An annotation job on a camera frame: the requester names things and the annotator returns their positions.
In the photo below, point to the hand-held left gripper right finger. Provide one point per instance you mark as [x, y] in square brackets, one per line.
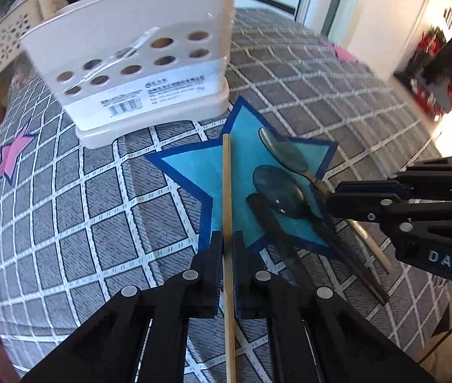
[244, 263]

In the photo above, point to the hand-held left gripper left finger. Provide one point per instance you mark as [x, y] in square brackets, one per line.
[214, 263]

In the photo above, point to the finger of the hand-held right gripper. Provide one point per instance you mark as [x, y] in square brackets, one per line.
[429, 173]
[365, 203]

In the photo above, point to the wooden chopstick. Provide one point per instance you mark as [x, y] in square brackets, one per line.
[229, 207]

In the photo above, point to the small black spoon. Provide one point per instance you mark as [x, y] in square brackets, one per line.
[284, 151]

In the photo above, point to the white plastic utensil holder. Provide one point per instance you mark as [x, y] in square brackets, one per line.
[138, 60]

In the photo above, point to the large black spoon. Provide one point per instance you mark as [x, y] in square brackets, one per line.
[278, 191]

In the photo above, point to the red hanging decorations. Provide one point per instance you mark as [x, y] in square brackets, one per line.
[429, 52]

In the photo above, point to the grey checked tablecloth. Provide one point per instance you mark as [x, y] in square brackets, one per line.
[90, 207]

